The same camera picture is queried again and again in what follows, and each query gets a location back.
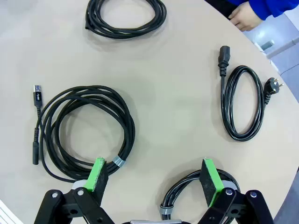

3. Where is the person left forearm blue sleeve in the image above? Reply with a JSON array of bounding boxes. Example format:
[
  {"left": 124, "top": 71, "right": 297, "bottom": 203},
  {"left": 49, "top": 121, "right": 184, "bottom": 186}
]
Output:
[{"left": 225, "top": 0, "right": 299, "bottom": 21}]

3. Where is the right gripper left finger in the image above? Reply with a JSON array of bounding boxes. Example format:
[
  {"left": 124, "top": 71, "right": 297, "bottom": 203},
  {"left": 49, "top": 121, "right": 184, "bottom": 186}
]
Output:
[{"left": 34, "top": 157, "right": 116, "bottom": 224}]

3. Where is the small gray cylinder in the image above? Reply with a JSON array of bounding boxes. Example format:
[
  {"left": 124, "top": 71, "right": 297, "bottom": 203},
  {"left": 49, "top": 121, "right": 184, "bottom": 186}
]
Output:
[{"left": 261, "top": 40, "right": 275, "bottom": 50}]

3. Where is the person left hand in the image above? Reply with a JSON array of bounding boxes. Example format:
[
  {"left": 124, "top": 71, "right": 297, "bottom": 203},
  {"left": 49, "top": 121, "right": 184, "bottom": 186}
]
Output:
[{"left": 228, "top": 3, "right": 262, "bottom": 32}]

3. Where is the black braided USB cable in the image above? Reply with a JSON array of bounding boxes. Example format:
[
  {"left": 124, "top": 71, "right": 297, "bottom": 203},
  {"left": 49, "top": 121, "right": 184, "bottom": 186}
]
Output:
[
  {"left": 31, "top": 84, "right": 136, "bottom": 184},
  {"left": 84, "top": 0, "right": 168, "bottom": 39}
]

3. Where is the black power cable coil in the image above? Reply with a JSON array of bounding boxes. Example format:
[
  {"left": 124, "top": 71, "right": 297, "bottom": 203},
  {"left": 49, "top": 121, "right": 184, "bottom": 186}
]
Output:
[
  {"left": 218, "top": 45, "right": 285, "bottom": 142},
  {"left": 159, "top": 169, "right": 241, "bottom": 221}
]

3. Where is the silver tape cable tie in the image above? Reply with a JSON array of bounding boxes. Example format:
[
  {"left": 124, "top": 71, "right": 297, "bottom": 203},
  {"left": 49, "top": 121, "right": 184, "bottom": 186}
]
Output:
[{"left": 113, "top": 155, "right": 127, "bottom": 168}]

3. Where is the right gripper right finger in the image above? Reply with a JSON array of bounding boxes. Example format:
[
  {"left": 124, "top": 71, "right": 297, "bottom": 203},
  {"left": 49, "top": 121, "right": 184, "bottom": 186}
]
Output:
[{"left": 198, "top": 158, "right": 275, "bottom": 224}]

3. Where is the gray velcro cable tie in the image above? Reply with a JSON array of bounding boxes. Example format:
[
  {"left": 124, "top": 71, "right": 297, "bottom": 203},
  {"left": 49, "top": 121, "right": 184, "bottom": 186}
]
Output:
[{"left": 159, "top": 203, "right": 175, "bottom": 215}]

